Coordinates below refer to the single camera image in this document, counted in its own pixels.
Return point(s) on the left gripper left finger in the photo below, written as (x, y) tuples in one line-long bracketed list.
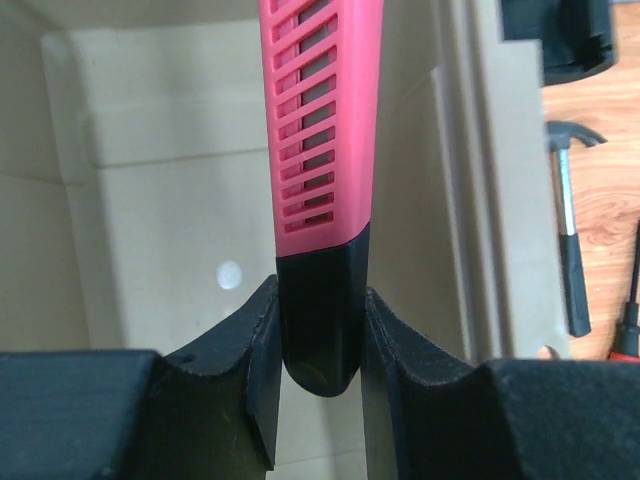
[(207, 411)]

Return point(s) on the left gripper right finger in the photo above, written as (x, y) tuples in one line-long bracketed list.
[(429, 415)]

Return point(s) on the tan plastic tool box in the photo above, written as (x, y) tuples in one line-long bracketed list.
[(159, 224)]

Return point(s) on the red handled screwdriver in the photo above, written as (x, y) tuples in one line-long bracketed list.
[(625, 345)]

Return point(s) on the black handled claw hammer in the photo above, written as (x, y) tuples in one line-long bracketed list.
[(560, 134)]

